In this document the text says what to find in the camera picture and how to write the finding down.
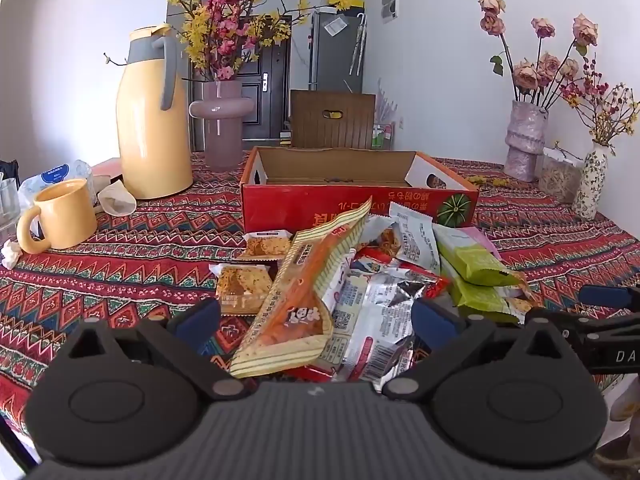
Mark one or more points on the large orange striped snack bag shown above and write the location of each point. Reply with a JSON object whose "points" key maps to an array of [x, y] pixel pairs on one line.
{"points": [[295, 300]]}

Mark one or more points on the grey wall panel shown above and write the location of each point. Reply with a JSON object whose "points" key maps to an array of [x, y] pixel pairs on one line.
{"points": [[390, 2]]}

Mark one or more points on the red-edged patterned snack packet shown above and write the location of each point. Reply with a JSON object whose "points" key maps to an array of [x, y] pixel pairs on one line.
{"points": [[370, 260]]}

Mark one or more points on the green snack packet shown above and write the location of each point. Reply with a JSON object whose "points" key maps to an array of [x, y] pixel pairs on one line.
{"points": [[475, 260], [475, 297]]}

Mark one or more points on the dried pink roses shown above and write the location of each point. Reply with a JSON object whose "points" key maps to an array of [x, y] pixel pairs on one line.
{"points": [[525, 75]]}

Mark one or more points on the white folded umbrella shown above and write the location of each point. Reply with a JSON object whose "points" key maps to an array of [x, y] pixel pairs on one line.
{"points": [[357, 45]]}

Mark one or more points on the pink and yellow blossom branches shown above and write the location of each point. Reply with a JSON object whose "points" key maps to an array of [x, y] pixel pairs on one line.
{"points": [[220, 25]]}

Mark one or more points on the black bag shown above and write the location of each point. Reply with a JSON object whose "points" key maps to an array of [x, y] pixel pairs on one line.
{"points": [[7, 170]]}

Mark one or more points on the crumpled white tissue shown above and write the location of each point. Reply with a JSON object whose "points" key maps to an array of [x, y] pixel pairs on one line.
{"points": [[11, 254]]}

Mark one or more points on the patterned red tablecloth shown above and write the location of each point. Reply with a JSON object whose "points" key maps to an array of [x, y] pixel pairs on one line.
{"points": [[150, 270]]}

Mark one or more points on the yellow thermos jug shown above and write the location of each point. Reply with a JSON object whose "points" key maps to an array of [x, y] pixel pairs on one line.
{"points": [[150, 135]]}

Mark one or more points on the yellow and red berry twigs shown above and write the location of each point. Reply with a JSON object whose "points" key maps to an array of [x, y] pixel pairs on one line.
{"points": [[607, 110]]}

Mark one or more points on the glass storage jar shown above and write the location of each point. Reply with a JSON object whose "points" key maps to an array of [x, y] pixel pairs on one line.
{"points": [[560, 180]]}

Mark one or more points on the pink textured vase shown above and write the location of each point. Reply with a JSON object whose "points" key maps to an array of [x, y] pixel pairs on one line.
{"points": [[525, 140]]}

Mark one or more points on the red cardboard box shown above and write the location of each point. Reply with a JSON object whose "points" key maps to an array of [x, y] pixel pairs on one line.
{"points": [[300, 205]]}

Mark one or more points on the wooden chair back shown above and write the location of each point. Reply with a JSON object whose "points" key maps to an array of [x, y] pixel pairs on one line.
{"points": [[320, 130]]}

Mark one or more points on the clear drinking glass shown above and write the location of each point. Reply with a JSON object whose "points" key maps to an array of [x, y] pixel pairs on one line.
{"points": [[7, 205]]}

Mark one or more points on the silver foil snack packet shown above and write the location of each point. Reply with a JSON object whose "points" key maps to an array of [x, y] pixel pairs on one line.
{"points": [[380, 310]]}

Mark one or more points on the pink flat box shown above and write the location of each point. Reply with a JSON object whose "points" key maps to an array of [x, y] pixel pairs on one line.
{"points": [[107, 166]]}

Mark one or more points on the crumpled plastic water bottle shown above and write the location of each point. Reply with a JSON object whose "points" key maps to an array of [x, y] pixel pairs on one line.
{"points": [[55, 174]]}

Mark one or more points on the white printed snack packet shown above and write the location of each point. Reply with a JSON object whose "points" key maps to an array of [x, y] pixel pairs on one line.
{"points": [[415, 240], [345, 305]]}

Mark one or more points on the yellow ceramic mug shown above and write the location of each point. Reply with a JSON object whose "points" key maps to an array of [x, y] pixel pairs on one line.
{"points": [[65, 215]]}

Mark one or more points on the pink snack packet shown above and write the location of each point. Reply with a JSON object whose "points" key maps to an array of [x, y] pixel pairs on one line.
{"points": [[480, 237]]}

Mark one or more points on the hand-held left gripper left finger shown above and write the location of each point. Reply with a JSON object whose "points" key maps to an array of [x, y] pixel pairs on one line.
{"points": [[197, 319]]}

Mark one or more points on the fallen yellow flower sprig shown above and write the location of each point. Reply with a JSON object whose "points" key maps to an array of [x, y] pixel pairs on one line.
{"points": [[495, 181]]}

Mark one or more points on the grey refrigerator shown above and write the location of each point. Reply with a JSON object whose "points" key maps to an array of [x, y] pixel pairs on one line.
{"points": [[330, 65]]}

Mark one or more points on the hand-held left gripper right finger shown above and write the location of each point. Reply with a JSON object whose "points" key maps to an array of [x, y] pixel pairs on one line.
{"points": [[435, 322]]}

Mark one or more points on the paper note on refrigerator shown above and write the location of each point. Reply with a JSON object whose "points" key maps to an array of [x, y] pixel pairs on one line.
{"points": [[335, 26]]}

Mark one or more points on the small floral ceramic vase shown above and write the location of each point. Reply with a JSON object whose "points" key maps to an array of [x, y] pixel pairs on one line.
{"points": [[590, 185]]}

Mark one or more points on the mauve glass vase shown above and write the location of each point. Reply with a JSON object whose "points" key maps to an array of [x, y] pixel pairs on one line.
{"points": [[222, 130]]}

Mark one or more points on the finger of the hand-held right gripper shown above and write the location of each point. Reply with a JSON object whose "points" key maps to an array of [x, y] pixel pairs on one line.
{"points": [[605, 295], [585, 330]]}

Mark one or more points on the dark entrance door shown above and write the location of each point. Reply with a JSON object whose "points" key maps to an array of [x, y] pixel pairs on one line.
{"points": [[275, 100]]}

